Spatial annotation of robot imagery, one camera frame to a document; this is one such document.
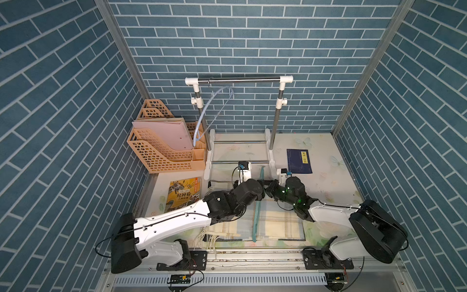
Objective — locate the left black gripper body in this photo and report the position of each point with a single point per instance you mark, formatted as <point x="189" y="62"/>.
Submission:
<point x="260" y="194"/>

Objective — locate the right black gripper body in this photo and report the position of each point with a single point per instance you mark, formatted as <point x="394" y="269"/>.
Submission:
<point x="276" y="191"/>

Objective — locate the teal plastic hanger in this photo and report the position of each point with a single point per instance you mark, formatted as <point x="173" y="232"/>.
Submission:
<point x="257" y="210"/>

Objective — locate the plaid cream blue scarf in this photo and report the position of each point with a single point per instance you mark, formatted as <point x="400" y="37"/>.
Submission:
<point x="259" y="226"/>

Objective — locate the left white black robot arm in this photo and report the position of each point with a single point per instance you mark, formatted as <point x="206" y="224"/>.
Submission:
<point x="135" y="239"/>

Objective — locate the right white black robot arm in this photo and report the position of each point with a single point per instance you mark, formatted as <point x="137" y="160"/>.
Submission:
<point x="375" y="233"/>

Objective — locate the floral tablecloth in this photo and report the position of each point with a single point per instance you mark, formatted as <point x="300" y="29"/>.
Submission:
<point x="330" y="182"/>

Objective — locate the dark blue book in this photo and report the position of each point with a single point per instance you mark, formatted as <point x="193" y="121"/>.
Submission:
<point x="299" y="161"/>

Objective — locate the yellow illustrated book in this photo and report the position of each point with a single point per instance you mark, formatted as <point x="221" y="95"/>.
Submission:
<point x="183" y="193"/>

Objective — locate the pink folder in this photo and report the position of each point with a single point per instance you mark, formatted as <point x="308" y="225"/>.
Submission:
<point x="173" y="131"/>

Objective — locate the orange plastic file organizer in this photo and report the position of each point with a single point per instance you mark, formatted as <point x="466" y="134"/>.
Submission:
<point x="155" y="154"/>

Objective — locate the green circuit board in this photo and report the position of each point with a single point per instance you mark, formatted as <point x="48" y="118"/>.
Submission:
<point x="179" y="279"/>

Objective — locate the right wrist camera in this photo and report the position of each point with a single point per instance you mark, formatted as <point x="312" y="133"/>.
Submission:
<point x="283" y="175"/>

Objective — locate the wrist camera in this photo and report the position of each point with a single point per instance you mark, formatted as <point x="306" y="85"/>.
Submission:
<point x="283" y="175"/>
<point x="245" y="173"/>

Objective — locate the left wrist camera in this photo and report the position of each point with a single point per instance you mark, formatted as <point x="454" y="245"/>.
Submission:
<point x="245" y="173"/>

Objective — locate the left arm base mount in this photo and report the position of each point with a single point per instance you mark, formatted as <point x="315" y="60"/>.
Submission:
<point x="184" y="259"/>

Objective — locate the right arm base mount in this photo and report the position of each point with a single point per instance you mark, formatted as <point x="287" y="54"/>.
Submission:
<point x="323" y="259"/>

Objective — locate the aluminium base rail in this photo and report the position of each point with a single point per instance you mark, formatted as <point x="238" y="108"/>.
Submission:
<point x="263" y="270"/>

